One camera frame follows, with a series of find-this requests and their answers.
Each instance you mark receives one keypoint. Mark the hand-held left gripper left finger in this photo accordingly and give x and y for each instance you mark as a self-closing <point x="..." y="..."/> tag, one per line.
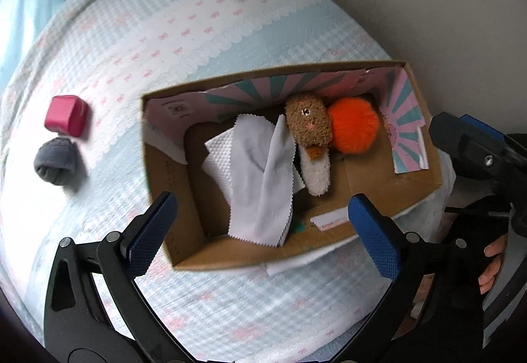
<point x="150" y="237"/>

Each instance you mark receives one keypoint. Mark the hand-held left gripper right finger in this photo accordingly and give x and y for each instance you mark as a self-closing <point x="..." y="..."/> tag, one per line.
<point x="372" y="241"/>

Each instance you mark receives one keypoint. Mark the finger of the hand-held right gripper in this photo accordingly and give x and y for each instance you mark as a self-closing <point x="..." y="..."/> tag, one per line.
<point x="453" y="141"/>
<point x="486" y="128"/>

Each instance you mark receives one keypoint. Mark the patterned cardboard box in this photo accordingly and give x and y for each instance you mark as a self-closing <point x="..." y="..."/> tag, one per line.
<point x="189" y="190"/>

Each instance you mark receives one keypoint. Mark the green packet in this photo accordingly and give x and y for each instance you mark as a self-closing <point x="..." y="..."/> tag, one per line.
<point x="298" y="227"/>

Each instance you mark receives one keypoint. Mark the orange fluffy pompom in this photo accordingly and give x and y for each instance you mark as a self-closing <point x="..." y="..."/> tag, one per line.
<point x="356" y="124"/>

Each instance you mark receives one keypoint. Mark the white paper towel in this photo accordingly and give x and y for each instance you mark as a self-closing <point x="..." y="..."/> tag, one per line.
<point x="218" y="165"/>

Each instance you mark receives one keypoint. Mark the white cloth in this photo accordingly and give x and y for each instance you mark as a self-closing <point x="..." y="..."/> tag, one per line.
<point x="255" y="190"/>

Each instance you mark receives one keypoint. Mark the brown and white plush toy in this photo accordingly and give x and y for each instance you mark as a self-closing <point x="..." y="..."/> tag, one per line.
<point x="308" y="120"/>

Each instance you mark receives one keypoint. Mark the person's right hand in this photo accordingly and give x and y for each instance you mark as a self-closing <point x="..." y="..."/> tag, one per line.
<point x="494" y="264"/>

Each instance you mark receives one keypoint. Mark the grey rolled sock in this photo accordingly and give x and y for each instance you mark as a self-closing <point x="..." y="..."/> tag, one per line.
<point x="55" y="161"/>

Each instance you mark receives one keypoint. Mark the pink foam block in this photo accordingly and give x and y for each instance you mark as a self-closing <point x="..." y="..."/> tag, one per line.
<point x="64" y="114"/>

